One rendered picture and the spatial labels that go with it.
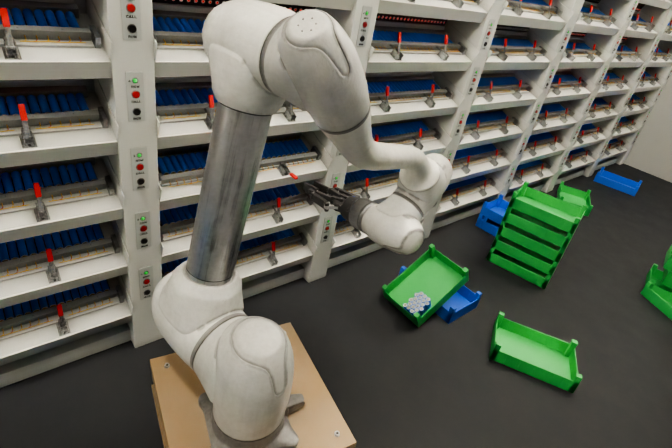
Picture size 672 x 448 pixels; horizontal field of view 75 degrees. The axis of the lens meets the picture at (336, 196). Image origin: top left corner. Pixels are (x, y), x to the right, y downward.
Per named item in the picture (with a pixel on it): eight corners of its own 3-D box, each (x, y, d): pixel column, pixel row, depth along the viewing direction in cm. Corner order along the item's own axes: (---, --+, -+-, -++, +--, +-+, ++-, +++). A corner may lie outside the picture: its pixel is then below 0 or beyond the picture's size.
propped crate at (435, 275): (418, 327, 172) (417, 318, 167) (383, 296, 185) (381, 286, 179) (469, 280, 182) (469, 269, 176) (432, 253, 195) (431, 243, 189)
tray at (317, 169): (323, 177, 162) (333, 160, 156) (157, 211, 126) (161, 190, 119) (298, 140, 171) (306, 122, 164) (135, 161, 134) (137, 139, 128)
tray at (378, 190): (430, 189, 214) (445, 170, 205) (334, 216, 177) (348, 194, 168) (406, 160, 222) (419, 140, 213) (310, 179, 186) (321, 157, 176)
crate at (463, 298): (476, 307, 189) (482, 293, 185) (448, 324, 177) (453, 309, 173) (425, 267, 208) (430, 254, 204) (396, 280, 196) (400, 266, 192)
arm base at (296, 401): (316, 441, 96) (321, 426, 93) (214, 478, 85) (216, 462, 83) (288, 372, 109) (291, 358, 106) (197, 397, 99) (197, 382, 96)
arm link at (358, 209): (382, 230, 122) (368, 222, 127) (386, 200, 119) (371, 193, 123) (358, 238, 117) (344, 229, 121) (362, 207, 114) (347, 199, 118)
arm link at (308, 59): (389, 93, 73) (331, 68, 80) (366, 0, 58) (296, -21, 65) (340, 149, 70) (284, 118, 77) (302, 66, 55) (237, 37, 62)
